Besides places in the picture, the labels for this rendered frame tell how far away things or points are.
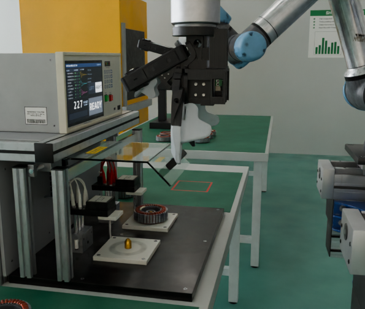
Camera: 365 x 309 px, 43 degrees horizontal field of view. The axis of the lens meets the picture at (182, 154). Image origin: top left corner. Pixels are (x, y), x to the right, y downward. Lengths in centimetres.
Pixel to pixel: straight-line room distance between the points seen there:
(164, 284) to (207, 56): 63
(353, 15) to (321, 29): 502
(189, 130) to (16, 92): 68
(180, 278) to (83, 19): 412
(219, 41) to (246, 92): 582
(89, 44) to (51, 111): 381
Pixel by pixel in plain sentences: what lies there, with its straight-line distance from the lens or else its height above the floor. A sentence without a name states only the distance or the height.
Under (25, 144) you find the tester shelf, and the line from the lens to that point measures 113.
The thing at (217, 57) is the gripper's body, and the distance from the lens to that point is 72.
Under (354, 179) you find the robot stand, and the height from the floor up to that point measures 96.
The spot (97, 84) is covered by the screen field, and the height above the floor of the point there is 123.
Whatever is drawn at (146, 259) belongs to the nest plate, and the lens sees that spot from 128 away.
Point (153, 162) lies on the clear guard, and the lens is 113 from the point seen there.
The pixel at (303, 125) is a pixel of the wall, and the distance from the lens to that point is 657.
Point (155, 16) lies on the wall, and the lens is 674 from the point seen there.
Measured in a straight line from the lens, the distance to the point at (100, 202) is 130.
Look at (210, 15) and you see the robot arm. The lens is 71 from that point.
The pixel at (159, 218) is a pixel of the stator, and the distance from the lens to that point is 151.
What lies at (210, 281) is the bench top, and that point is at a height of 75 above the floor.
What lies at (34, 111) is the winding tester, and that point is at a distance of 126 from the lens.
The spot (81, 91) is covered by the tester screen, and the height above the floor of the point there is 122.
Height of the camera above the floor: 131
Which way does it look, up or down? 12 degrees down
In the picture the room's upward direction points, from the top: straight up
